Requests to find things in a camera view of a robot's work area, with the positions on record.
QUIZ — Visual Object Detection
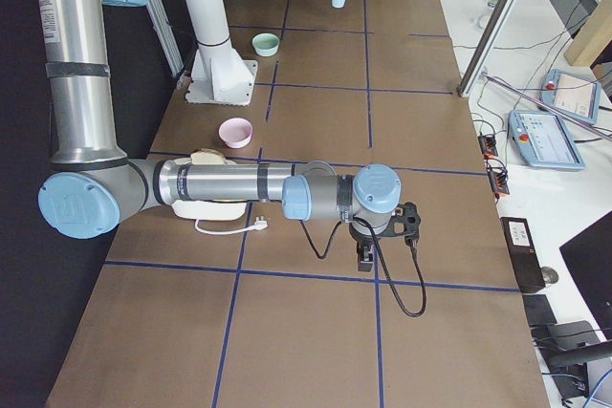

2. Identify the white toaster power cable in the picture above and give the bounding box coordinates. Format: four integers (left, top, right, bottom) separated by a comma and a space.
193, 215, 270, 236

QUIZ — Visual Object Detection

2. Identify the teach pendant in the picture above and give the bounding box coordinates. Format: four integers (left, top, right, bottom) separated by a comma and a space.
508, 110, 585, 171
541, 69, 601, 125

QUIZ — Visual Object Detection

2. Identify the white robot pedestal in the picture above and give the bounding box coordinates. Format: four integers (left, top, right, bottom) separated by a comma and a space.
186, 0, 258, 106

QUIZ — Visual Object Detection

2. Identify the cream toaster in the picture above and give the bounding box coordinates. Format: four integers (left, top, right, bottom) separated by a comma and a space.
171, 156, 247, 221

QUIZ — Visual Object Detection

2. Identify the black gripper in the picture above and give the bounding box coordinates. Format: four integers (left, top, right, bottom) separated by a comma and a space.
349, 216, 387, 271

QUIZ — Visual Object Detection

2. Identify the mint green bowl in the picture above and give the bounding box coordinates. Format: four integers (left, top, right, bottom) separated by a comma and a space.
251, 32, 280, 57

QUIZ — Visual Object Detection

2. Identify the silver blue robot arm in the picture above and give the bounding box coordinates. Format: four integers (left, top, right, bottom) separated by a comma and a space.
38, 0, 403, 269

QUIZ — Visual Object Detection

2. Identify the bread slice in toaster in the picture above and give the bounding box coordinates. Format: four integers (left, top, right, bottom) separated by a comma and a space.
190, 149, 227, 165

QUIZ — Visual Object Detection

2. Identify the teach pendant near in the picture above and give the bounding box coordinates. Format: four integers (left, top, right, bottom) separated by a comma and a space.
508, 110, 585, 171

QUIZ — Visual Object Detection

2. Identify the black power box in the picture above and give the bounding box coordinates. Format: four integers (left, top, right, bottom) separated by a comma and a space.
500, 217, 545, 293

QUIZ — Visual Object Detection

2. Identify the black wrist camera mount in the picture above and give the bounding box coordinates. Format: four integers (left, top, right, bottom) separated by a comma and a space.
389, 202, 421, 245

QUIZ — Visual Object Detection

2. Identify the aluminium frame post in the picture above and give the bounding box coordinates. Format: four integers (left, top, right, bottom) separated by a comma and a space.
457, 0, 517, 97

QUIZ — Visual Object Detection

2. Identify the teach pendant far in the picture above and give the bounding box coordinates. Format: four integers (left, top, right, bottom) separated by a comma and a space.
541, 69, 601, 125

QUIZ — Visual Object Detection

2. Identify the pink bowl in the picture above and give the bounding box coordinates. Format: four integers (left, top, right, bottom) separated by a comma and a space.
218, 118, 253, 149

